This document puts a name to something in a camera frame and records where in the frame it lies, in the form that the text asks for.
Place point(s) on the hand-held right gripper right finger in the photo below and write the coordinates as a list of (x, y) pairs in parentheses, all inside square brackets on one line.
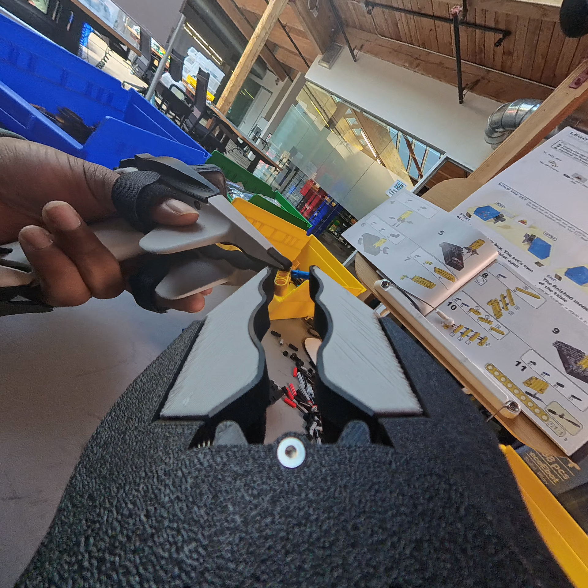
[(367, 363)]

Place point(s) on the pile of loose lego pieces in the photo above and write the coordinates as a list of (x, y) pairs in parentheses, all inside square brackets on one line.
[(299, 386)]

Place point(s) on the colourful lego set box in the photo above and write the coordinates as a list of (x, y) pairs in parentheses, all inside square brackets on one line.
[(551, 473)]

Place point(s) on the yellow storage bin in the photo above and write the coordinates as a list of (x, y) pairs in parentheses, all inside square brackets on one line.
[(551, 524), (317, 257)]

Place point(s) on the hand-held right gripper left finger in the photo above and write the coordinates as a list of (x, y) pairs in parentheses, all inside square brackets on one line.
[(216, 363)]

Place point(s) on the wooden office desk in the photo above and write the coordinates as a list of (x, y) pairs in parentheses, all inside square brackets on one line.
[(234, 124)]

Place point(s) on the green storage bin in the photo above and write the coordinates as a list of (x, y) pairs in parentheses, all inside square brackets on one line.
[(253, 188)]

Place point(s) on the stack of coloured small bins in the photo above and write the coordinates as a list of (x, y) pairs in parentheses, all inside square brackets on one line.
[(317, 207)]

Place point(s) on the metal gooseneck page holder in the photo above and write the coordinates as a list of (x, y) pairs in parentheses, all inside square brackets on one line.
[(381, 286)]

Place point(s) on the small yellow lego beam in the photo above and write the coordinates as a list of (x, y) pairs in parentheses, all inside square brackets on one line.
[(282, 280)]

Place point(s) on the silver ventilation duct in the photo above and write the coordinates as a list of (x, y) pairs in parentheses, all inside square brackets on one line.
[(510, 115)]

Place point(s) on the person's left hand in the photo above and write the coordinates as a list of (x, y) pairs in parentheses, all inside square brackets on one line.
[(55, 184)]

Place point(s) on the printed task instruction sheet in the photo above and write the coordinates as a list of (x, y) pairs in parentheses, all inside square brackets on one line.
[(551, 184)]

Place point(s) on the black office chair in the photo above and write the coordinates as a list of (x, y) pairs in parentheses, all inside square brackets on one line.
[(197, 92)]

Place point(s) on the blue storage bin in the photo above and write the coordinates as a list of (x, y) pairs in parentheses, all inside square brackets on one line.
[(73, 101)]

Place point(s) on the open lego instruction manual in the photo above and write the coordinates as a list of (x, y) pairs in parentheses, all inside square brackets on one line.
[(514, 331)]

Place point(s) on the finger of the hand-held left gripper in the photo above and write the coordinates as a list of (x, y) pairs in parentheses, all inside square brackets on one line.
[(211, 225), (197, 274)]

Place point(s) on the white document stand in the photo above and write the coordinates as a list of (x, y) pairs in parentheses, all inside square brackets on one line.
[(432, 342)]

